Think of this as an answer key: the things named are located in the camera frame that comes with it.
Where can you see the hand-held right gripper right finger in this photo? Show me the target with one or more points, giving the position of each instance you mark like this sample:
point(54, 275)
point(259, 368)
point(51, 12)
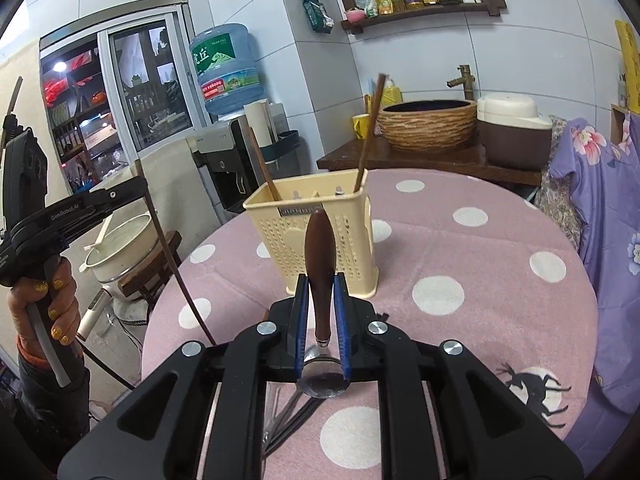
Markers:
point(341, 330)

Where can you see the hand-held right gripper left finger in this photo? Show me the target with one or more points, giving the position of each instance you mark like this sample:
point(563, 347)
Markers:
point(301, 330)

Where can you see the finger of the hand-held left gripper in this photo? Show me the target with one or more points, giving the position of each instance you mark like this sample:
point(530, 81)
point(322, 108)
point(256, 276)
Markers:
point(90, 207)

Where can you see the black chopstick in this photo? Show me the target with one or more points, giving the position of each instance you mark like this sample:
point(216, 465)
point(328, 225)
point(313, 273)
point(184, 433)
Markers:
point(306, 411)

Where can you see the cream plastic utensil holder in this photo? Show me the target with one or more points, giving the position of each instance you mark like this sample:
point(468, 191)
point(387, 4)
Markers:
point(280, 250)

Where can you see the brown wooden chopstick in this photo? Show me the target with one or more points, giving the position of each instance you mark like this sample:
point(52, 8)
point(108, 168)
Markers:
point(262, 165)
point(370, 130)
point(165, 245)

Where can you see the person's left forearm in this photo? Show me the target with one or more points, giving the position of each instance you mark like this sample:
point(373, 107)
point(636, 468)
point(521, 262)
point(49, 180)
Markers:
point(50, 395)

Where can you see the person's left hand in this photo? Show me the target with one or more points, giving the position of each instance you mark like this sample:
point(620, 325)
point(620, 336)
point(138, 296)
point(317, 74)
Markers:
point(62, 305)

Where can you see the white ladle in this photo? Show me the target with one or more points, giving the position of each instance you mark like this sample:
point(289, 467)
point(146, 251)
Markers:
point(100, 232)

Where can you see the white cooking pot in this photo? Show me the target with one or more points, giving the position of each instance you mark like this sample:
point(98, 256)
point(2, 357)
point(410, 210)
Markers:
point(125, 255)

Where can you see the thin dark stick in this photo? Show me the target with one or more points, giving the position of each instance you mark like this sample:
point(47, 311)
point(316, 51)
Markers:
point(15, 97)

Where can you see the dark wooden stool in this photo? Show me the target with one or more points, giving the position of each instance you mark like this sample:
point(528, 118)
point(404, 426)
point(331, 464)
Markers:
point(155, 270)

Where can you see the glass sliding window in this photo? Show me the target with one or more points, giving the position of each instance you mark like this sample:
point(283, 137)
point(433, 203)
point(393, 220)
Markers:
point(125, 100)

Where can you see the pink polka dot tablecloth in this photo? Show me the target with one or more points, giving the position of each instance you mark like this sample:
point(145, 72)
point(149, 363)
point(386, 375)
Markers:
point(450, 260)

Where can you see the water dispenser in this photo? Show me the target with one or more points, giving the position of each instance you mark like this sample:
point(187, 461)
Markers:
point(225, 170)

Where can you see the wooden counter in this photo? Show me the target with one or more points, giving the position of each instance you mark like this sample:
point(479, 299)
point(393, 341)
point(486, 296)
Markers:
point(400, 160)

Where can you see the blue water jug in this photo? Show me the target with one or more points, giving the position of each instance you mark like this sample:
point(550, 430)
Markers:
point(225, 65)

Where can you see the yellow mug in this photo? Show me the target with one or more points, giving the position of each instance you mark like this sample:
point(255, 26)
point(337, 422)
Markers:
point(361, 127)

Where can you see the wicker basin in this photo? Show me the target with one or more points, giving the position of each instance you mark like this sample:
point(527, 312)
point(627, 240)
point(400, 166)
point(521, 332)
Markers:
point(425, 127)

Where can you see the yellow soap bottle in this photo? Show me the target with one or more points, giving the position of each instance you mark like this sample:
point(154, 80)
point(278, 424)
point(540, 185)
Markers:
point(392, 92)

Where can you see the beige patterned cloth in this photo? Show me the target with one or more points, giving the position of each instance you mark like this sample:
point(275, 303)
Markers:
point(557, 200)

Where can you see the cream and brown rice cooker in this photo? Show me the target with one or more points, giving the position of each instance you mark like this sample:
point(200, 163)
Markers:
point(510, 130)

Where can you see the brass faucet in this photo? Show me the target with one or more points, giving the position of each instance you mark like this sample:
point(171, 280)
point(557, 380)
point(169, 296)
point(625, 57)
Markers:
point(465, 82)

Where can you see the purple floral cloth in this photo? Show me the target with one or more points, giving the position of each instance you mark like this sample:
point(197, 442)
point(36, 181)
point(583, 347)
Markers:
point(605, 240)

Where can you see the green hanging packet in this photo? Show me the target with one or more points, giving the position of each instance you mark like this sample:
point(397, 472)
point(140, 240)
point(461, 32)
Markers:
point(316, 12)

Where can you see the pink bowl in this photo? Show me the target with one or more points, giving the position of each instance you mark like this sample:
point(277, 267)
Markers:
point(355, 16)

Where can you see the yellow package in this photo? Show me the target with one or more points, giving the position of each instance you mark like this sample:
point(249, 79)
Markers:
point(629, 60)

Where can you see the teal wall holder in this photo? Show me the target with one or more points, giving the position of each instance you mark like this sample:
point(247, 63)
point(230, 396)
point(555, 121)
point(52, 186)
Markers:
point(287, 145)

